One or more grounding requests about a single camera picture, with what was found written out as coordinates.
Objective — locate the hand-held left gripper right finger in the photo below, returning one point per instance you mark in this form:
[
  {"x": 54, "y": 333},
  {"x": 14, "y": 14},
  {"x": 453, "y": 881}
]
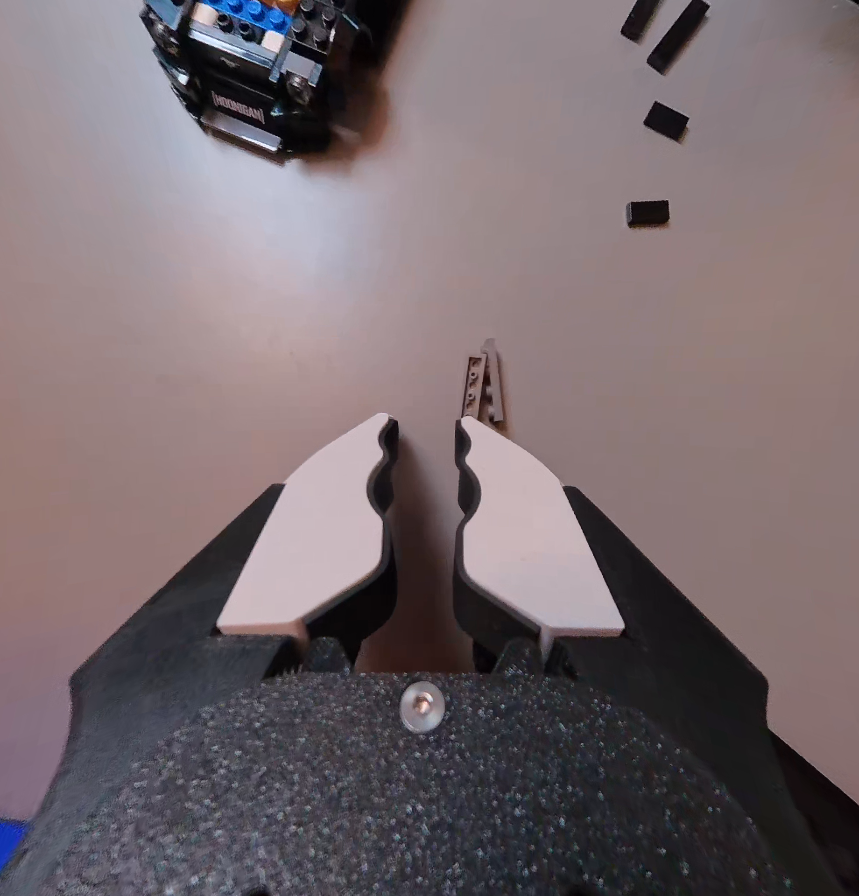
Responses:
[{"x": 542, "y": 546}]

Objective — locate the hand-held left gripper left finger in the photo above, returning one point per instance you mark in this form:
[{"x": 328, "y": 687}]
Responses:
[{"x": 311, "y": 546}]

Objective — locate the thin grey lego piece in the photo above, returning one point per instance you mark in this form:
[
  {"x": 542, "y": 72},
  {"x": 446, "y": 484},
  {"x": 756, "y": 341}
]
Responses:
[{"x": 486, "y": 385}]

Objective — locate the lego car model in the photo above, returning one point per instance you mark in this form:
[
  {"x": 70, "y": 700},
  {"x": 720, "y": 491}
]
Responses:
[{"x": 262, "y": 70}]

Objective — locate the black lego plate strip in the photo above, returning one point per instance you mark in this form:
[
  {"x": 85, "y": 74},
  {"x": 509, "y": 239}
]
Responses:
[
  {"x": 640, "y": 17},
  {"x": 678, "y": 35}
]

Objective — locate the small black lego tile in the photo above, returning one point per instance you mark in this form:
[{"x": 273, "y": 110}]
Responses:
[
  {"x": 665, "y": 119},
  {"x": 648, "y": 213}
]

